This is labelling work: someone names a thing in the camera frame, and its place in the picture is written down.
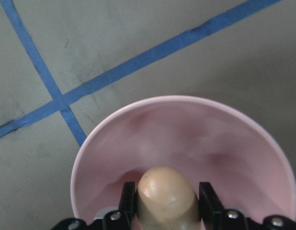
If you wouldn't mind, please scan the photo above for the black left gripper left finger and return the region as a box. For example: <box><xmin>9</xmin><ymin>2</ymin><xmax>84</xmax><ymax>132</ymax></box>
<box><xmin>52</xmin><ymin>182</ymin><xmax>136</xmax><ymax>230</ymax></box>

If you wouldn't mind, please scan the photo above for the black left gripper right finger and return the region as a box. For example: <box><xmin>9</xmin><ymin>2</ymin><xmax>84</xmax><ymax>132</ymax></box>
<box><xmin>198</xmin><ymin>182</ymin><xmax>296</xmax><ymax>230</ymax></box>

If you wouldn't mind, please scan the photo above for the brown egg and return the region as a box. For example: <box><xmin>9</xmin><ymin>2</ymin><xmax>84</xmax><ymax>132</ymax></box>
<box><xmin>137</xmin><ymin>167</ymin><xmax>201</xmax><ymax>230</ymax></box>

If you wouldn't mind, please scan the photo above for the pink bowl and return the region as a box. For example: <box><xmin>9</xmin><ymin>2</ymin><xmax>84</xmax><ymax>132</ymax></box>
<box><xmin>70</xmin><ymin>95</ymin><xmax>296</xmax><ymax>223</ymax></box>

